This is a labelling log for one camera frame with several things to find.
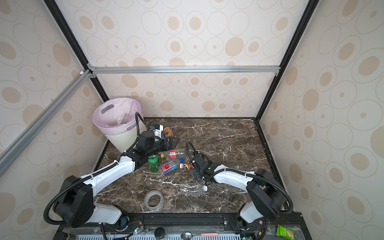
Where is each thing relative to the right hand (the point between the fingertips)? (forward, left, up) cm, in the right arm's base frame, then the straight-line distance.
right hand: (201, 168), depth 89 cm
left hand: (+8, +12, +19) cm, 24 cm away
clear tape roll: (-17, +27, -3) cm, 32 cm away
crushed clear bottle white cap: (-11, +5, -2) cm, 12 cm away
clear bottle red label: (+8, +18, +2) cm, 20 cm away
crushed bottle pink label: (0, +19, +2) cm, 19 cm away
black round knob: (-33, +19, +8) cm, 39 cm away
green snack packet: (-32, -37, -2) cm, 49 cm away
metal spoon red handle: (-33, +8, -5) cm, 34 cm away
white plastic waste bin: (+11, +44, +15) cm, 47 cm away
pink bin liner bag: (+30, +54, +16) cm, 64 cm away
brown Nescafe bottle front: (+1, +9, +1) cm, 9 cm away
